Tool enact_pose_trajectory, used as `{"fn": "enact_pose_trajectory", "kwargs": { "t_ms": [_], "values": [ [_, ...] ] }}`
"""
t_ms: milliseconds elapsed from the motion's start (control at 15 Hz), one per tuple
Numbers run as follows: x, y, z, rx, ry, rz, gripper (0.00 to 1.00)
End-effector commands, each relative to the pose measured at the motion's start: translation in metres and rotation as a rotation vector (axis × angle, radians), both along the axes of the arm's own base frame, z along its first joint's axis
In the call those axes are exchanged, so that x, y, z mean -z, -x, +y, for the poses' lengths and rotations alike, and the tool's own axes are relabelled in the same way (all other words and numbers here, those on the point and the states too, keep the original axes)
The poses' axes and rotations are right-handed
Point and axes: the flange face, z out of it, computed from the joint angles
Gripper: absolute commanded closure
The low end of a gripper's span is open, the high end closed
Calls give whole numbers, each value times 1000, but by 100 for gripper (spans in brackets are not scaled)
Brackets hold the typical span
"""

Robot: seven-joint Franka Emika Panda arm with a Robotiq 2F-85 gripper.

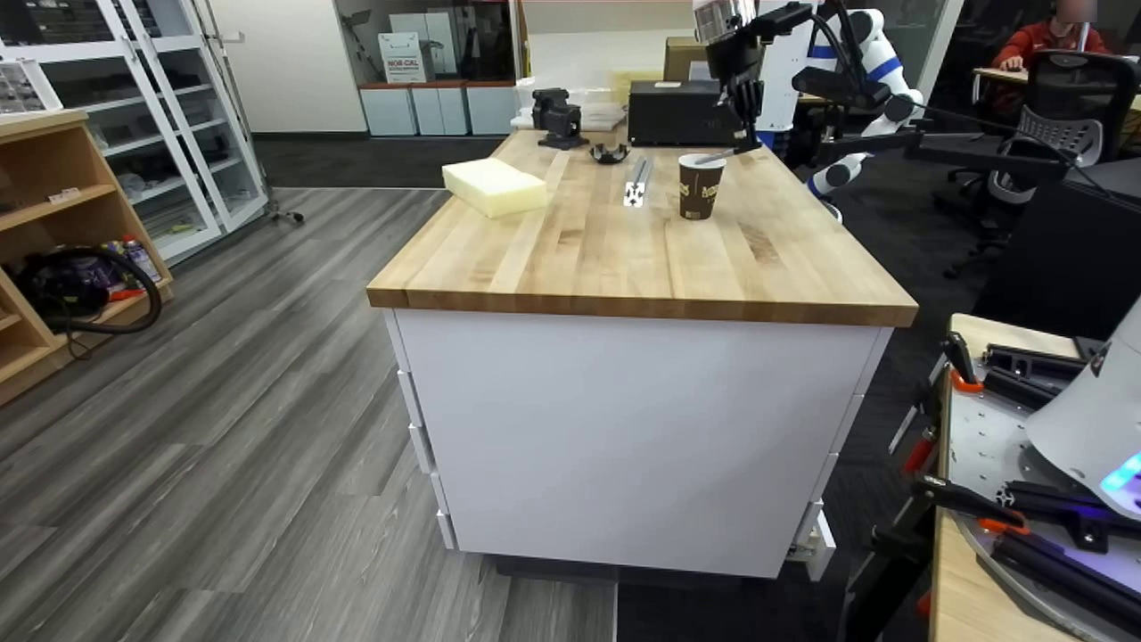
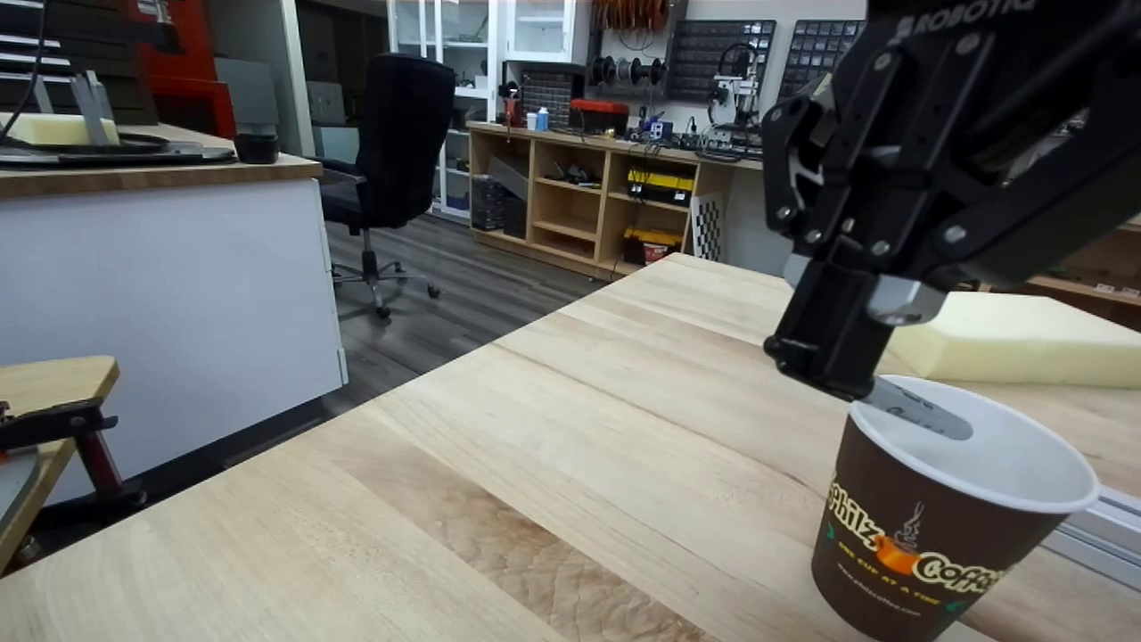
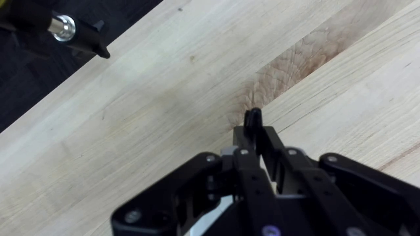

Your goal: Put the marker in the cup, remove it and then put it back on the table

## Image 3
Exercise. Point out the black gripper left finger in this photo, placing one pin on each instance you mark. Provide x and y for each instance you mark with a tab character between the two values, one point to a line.
174	191

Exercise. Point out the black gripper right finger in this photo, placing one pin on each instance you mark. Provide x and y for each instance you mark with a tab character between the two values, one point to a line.
349	191

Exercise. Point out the black clamp with silver knob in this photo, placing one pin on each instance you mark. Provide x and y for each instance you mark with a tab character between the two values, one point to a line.
83	36

